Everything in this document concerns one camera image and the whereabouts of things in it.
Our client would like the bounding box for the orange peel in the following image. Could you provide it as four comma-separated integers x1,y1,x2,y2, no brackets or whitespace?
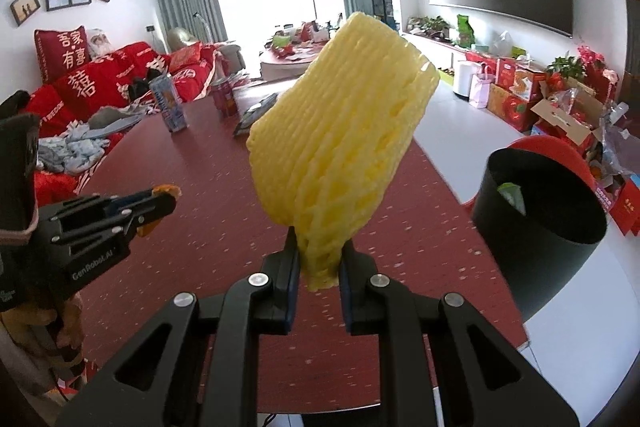
136,184,181,237

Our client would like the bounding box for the green plastic bag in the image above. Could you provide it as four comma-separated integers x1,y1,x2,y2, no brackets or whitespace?
497,182,526,216

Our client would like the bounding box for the a2 milk powder sachet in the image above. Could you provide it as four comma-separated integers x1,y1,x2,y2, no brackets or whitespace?
233,93,278,136

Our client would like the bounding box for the black round trash bin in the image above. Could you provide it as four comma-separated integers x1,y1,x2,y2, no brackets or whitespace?
471,148,608,321

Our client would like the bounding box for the person left hand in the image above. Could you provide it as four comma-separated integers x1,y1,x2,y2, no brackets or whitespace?
1,294,85,367

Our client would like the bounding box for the red covered sofa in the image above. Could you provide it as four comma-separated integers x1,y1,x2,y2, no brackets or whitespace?
21,41,232,206

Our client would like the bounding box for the tall blue drink can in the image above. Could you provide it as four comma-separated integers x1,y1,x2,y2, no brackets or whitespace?
150,74,188,133

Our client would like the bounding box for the red gift bag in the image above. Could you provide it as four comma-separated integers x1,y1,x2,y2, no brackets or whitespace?
610,178,640,236

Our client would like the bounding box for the red drink can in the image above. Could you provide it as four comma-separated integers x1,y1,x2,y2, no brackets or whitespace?
209,78,238,118

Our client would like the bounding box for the red plastic stool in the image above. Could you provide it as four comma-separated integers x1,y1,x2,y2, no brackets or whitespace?
463,135,596,213

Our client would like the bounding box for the apple print gift box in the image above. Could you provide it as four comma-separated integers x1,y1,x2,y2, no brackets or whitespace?
487,84,541,133

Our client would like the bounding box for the open cardboard box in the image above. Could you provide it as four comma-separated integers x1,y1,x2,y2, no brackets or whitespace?
532,88,604,150

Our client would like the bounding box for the pink gift bag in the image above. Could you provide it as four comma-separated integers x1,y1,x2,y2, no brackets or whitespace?
469,63,496,109

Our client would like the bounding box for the white cylinder appliance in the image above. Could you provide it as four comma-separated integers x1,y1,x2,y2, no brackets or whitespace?
452,61,482,101

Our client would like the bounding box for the round red side table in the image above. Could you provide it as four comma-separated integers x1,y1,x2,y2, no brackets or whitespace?
259,40,329,81

